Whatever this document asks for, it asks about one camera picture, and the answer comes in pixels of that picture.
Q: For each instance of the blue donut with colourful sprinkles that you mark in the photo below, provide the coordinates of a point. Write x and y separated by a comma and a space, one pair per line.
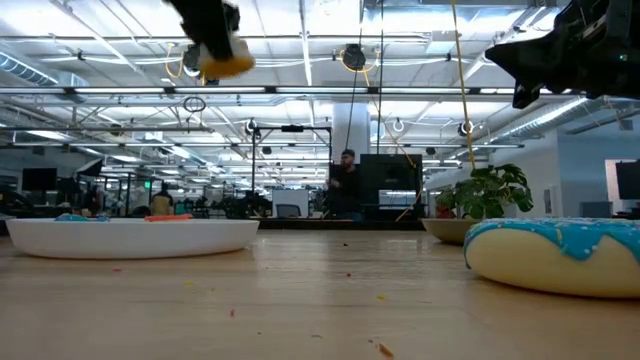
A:
72, 218

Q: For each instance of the white iced sprinkled donut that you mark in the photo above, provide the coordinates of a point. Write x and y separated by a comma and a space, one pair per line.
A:
230, 67

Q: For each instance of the green potted plant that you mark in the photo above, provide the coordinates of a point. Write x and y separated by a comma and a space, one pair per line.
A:
492, 192

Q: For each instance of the beige shallow plate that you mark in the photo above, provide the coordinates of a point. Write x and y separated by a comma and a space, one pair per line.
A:
447, 231

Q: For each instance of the white panel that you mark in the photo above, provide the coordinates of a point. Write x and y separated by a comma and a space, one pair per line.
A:
290, 197

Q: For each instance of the person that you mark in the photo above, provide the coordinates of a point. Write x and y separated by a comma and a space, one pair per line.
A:
345, 187
162, 204

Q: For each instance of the white pillar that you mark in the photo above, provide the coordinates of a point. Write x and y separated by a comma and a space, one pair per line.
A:
351, 130

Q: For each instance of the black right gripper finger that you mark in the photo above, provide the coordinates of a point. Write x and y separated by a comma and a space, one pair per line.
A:
540, 77
530, 50

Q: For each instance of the long LED light bar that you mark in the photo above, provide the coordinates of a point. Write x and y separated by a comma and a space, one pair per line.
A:
300, 90

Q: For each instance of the framed wall sign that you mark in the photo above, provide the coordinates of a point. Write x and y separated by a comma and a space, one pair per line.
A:
547, 201

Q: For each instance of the orange sprinkle crumb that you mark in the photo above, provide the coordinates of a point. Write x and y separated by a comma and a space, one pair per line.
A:
385, 350

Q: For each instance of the black pipe frame stand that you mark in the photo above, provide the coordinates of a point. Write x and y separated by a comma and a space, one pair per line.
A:
292, 128

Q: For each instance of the light blue iced donut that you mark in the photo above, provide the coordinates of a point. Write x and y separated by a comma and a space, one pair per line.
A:
540, 265

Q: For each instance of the black table edge frame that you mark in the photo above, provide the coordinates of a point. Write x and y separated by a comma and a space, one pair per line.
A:
340, 224

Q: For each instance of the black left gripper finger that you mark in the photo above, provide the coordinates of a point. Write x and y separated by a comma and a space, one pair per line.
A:
205, 27
233, 17

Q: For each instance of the silver ventilation duct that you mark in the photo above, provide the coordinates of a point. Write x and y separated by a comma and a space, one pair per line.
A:
545, 120

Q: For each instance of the large black monitor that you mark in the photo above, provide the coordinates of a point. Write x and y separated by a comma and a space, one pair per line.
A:
390, 172

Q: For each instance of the large white plate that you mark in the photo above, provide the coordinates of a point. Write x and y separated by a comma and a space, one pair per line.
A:
130, 240

